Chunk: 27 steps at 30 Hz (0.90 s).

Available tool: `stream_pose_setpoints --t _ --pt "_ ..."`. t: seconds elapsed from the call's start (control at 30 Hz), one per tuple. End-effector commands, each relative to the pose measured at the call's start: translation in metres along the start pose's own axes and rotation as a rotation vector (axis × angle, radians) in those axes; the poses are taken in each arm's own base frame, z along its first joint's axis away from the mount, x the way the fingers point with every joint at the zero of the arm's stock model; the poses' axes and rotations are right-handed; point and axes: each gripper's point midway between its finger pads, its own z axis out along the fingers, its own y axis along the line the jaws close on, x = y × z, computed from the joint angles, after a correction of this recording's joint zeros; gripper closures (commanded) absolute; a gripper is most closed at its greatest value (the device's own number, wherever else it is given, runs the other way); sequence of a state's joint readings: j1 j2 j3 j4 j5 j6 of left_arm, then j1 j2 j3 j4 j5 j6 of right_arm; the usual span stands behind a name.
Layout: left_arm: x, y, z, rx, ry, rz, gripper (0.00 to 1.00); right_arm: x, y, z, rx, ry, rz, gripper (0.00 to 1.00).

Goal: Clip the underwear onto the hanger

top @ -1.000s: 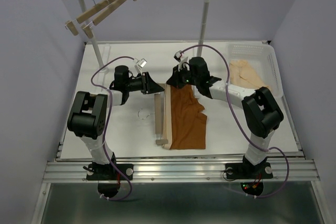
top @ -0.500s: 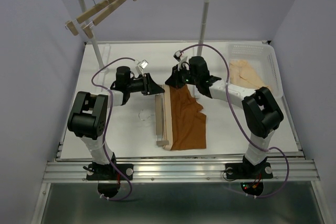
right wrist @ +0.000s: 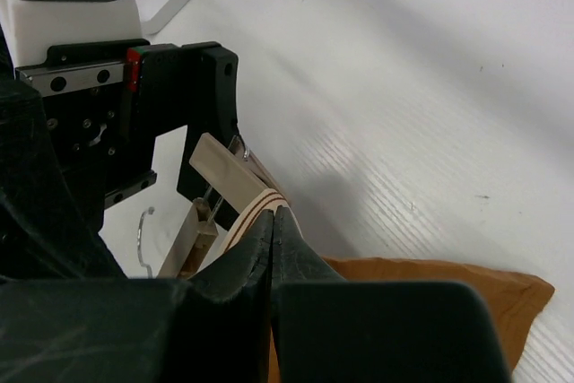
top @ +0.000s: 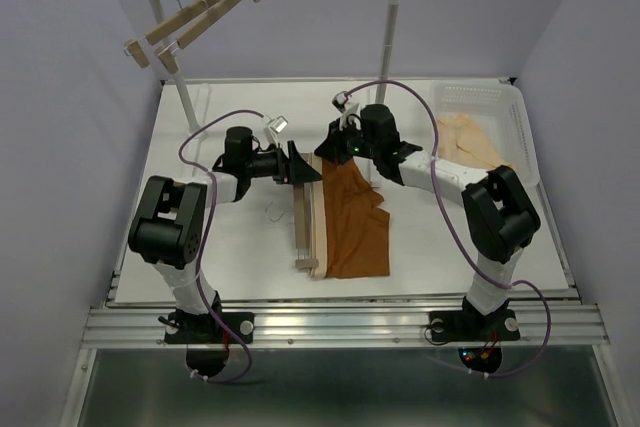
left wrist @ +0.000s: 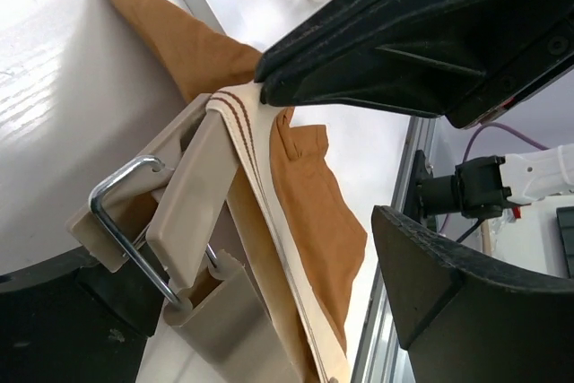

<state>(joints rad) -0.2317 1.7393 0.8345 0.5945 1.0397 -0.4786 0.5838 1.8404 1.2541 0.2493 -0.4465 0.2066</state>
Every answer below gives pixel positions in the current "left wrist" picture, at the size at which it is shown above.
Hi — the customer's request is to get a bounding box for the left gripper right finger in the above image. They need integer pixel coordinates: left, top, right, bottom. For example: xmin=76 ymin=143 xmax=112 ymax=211
xmin=394 ymin=213 xmax=573 ymax=382

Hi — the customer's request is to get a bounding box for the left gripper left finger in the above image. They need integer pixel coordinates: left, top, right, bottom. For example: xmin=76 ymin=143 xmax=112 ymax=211
xmin=1 ymin=248 xmax=164 ymax=382

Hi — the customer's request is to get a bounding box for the brown underwear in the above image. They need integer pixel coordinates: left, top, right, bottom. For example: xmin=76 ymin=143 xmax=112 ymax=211
xmin=109 ymin=0 xmax=367 ymax=382

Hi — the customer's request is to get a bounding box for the aluminium mounting rail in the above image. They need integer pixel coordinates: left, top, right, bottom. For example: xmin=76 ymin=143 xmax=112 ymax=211
xmin=351 ymin=118 xmax=436 ymax=382

